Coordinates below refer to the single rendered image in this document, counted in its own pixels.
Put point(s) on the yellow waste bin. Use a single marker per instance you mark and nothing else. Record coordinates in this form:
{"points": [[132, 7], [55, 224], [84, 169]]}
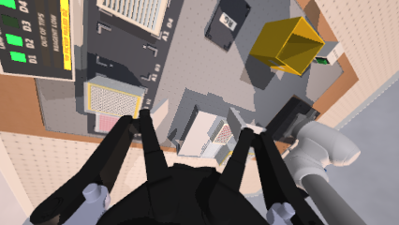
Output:
{"points": [[301, 45]]}

